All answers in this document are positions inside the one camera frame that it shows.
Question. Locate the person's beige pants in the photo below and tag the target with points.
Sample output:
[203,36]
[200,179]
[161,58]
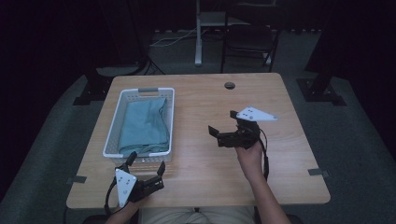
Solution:
[199,216]

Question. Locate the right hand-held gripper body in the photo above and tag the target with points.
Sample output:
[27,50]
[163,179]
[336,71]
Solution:
[246,133]

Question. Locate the person's right hand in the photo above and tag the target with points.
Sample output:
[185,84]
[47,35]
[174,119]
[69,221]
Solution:
[250,161]

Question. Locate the white metal desk leg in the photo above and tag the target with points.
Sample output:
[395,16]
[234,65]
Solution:
[198,37]

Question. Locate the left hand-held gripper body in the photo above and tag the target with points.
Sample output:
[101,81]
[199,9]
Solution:
[126,186]

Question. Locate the white plastic basket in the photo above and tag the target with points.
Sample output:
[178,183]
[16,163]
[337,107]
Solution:
[116,130]

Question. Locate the grey tape strip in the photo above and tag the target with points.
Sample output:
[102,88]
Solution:
[318,172]
[76,179]

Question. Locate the black stand base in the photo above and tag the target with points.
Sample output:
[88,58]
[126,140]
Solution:
[93,88]
[320,91]

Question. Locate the black folding chair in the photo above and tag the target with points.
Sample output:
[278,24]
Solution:
[249,40]

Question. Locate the teal cloth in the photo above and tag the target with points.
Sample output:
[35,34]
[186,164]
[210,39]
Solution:
[144,127]

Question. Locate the person's left hand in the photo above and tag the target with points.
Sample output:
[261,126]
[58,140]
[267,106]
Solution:
[129,206]

